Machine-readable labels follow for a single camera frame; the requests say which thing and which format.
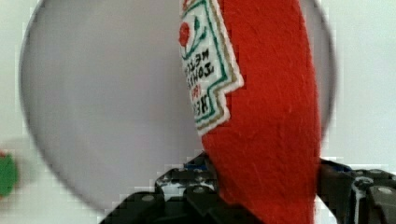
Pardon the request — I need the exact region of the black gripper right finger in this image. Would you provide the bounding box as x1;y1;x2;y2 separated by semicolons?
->
317;159;396;224

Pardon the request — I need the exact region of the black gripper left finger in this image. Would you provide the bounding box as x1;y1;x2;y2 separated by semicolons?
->
99;152;264;224

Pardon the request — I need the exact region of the round grey plate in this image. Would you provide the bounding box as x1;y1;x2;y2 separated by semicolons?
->
19;0;338;213

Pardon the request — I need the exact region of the red plush ketchup bottle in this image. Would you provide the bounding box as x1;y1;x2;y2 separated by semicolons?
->
178;0;321;224

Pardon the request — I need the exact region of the plush strawberry toy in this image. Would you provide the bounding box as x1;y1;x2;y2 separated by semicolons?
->
0;152;19;198

